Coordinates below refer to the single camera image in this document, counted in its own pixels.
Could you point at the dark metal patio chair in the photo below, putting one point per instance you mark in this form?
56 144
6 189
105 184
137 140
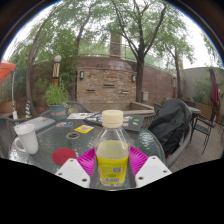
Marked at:
203 126

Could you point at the blue yellow striped cone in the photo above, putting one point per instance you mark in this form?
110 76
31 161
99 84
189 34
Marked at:
28 110

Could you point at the closed maroon patio umbrella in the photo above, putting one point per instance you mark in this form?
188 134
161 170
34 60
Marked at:
214 90

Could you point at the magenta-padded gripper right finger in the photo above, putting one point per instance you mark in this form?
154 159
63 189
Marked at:
150 170

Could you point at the flat round red coaster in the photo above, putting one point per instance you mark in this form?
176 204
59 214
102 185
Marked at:
63 155

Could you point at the white mug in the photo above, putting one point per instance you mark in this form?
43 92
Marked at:
28 138

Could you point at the green plant in teal pot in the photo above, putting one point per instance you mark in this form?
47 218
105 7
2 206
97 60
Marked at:
56 96

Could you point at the grey wall box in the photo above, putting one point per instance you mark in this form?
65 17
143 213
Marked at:
145 96

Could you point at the thin-trunked tree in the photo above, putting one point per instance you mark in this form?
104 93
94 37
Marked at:
178 80

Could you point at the black laptop with stickers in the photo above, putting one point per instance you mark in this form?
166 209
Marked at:
135 124

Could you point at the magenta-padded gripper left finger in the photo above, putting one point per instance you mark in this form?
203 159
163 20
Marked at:
75 171

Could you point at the brown wooden lamp post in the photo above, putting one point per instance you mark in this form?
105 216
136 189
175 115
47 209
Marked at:
174 86

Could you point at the small colourful sticker card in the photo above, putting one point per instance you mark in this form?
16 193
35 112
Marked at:
65 124

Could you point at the round dark patio table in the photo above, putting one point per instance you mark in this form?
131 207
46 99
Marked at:
195 110

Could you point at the tree with leaning trunk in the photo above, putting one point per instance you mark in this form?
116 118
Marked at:
30 86

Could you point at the clear bottle yellow label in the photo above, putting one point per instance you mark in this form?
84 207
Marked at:
111 153

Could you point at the yellow card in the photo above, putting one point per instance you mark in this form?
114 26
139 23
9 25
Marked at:
84 128

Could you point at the orange patio umbrella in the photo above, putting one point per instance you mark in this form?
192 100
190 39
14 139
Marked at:
6 68

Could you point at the tree with dark forked trunk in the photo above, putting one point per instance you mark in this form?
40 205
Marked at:
140 80

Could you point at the black wall lamp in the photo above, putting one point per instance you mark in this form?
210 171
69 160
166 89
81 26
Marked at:
133 78
81 74

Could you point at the white sticker sheet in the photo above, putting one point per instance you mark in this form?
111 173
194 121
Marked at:
78 115

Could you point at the silver laptop with stickers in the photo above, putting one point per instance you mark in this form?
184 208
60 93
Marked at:
40 122

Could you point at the black backpack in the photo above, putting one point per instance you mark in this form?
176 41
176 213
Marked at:
170 126

